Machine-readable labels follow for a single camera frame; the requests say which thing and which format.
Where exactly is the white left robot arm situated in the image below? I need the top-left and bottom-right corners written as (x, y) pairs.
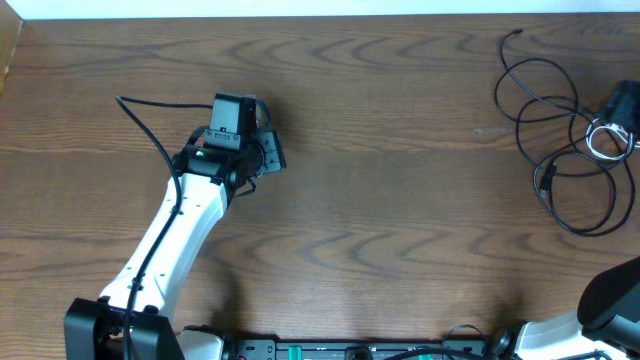
top-left (64, 127), bottom-right (286, 359)

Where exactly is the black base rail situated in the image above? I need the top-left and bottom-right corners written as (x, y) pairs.
top-left (169, 323), bottom-right (521, 360)

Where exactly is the cardboard side panel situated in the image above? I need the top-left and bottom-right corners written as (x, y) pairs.
top-left (0, 0), bottom-right (23, 90)

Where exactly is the thick black USB cable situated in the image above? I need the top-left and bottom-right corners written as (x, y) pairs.
top-left (493, 57), bottom-right (637, 238)

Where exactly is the white USB cable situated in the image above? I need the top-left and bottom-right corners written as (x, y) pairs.
top-left (584, 117), bottom-right (636, 162)

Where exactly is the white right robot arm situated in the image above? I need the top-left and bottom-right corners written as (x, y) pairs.
top-left (486, 80), bottom-right (639, 359)

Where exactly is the black left camera cable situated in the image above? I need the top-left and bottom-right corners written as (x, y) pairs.
top-left (114, 95), bottom-right (214, 360)

